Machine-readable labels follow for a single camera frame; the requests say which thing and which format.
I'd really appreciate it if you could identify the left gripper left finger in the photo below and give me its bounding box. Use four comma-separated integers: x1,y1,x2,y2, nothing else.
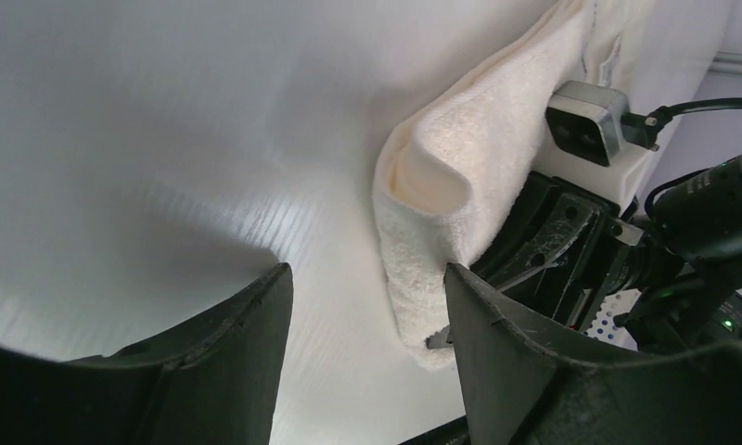
75,262,293,444

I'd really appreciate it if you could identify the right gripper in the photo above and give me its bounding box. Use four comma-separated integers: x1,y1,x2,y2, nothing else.
470,172,684,331

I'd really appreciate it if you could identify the white plastic basket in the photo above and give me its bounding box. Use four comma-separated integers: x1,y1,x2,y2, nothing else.
582,289,641,350

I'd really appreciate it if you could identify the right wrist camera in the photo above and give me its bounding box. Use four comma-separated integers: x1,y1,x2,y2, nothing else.
533,81,659,211

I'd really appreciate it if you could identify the cream towel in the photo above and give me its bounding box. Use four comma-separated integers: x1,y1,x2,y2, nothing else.
372,0,658,373

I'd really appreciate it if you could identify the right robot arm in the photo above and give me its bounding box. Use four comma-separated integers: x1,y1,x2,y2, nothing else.
471,155,742,354

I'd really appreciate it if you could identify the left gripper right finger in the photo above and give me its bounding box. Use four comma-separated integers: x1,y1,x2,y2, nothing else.
443,262,685,445

